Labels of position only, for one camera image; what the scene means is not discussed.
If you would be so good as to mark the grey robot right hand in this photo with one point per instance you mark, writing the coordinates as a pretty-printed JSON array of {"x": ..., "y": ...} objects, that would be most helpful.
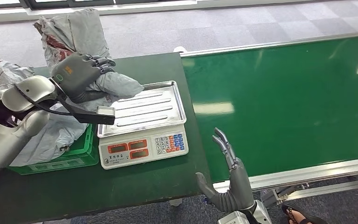
[{"x": 239, "y": 188}]

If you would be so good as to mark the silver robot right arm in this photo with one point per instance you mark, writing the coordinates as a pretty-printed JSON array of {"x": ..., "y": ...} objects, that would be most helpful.
[{"x": 260, "y": 213}]

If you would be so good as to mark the green conveyor belt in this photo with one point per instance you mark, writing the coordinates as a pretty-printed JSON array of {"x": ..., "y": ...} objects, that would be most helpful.
[{"x": 290, "y": 105}]

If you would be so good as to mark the white conveyor end cap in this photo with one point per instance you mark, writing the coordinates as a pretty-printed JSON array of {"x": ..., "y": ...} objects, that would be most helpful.
[{"x": 180, "y": 49}]

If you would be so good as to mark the person's foot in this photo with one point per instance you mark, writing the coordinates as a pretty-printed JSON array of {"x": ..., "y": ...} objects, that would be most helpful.
[{"x": 296, "y": 217}]

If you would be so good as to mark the black sandal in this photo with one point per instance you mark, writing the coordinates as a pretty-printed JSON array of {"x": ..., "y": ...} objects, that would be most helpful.
[{"x": 313, "y": 219}]

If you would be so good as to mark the white electronic scale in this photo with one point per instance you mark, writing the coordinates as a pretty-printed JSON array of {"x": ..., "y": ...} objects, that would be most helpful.
[{"x": 142, "y": 148}]

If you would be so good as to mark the dark green table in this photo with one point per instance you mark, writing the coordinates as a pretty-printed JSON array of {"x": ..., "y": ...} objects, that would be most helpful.
[{"x": 120, "y": 191}]

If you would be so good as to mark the steel weighing tray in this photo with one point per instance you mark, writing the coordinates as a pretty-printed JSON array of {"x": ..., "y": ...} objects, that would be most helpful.
[{"x": 148, "y": 108}]

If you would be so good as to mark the green plastic crate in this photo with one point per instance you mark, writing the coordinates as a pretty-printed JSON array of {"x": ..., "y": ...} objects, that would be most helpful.
[{"x": 80, "y": 154}]

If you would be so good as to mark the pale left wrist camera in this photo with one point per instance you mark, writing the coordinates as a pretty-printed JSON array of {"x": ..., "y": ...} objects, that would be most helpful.
[{"x": 105, "y": 112}]

